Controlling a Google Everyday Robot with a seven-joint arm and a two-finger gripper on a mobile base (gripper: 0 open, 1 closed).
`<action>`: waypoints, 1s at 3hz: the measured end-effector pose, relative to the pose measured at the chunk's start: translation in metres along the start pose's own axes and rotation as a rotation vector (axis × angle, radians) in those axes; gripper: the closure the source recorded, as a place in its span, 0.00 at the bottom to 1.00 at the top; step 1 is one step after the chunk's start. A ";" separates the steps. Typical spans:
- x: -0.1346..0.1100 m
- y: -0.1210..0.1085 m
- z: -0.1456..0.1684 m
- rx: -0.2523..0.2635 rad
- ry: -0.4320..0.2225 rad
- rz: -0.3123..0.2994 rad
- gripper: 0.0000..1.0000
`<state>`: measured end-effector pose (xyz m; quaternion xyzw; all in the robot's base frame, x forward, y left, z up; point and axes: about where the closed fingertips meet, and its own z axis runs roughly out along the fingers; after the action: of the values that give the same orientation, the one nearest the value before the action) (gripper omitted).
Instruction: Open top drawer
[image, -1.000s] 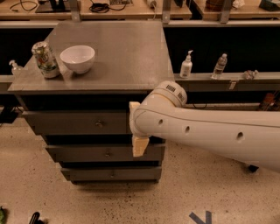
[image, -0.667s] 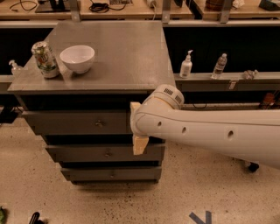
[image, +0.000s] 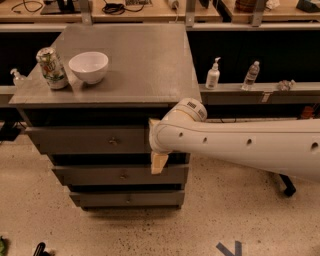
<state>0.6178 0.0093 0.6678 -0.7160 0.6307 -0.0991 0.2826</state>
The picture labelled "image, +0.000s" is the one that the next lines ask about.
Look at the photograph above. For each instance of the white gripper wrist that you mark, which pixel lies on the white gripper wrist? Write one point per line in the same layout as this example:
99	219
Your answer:
153	139

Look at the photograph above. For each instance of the grey top drawer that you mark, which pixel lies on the grey top drawer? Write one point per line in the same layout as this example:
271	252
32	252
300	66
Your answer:
90	139

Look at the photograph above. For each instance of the grey drawer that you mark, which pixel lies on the grey drawer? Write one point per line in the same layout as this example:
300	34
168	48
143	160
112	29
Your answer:
127	199
90	139
85	175

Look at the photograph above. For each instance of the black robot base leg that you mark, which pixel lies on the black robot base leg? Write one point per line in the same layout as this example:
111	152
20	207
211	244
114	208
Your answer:
290	189

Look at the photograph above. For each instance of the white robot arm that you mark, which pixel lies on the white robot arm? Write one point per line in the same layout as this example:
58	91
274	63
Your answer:
288	147

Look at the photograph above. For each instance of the grey middle drawer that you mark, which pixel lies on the grey middle drawer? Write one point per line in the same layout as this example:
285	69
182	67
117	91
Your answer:
85	175

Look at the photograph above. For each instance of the grey drawer cabinet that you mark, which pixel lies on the grey drawer cabinet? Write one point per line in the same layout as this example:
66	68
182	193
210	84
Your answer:
150	71

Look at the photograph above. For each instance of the grey bottom drawer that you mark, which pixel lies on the grey bottom drawer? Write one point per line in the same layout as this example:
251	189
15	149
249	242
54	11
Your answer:
127	199

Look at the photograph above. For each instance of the white pump lotion bottle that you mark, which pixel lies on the white pump lotion bottle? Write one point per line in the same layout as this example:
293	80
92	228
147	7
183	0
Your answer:
213	75

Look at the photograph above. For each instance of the white bowl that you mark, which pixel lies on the white bowl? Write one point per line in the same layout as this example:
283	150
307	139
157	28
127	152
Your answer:
89	67

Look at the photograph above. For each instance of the clear water bottle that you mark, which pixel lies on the clear water bottle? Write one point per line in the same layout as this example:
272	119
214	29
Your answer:
251	76

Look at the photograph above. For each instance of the green soda can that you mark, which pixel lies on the green soda can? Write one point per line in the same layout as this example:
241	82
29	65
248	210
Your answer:
52	68

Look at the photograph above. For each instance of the crumpled foil wrapper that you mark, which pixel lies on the crumpled foil wrapper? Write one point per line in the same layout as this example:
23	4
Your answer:
286	85

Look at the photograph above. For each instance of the clear pump sanitizer bottle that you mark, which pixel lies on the clear pump sanitizer bottle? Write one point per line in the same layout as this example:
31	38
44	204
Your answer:
18	78

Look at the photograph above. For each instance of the orange bottle on shelf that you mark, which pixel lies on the orange bottle on shelf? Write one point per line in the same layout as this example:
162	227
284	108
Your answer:
311	112

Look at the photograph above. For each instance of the black object on floor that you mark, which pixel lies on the black object on floor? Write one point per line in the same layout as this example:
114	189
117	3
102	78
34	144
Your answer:
41	250

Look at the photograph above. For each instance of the black monitor stand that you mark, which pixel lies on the black monitor stand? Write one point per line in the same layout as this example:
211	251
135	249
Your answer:
54	7

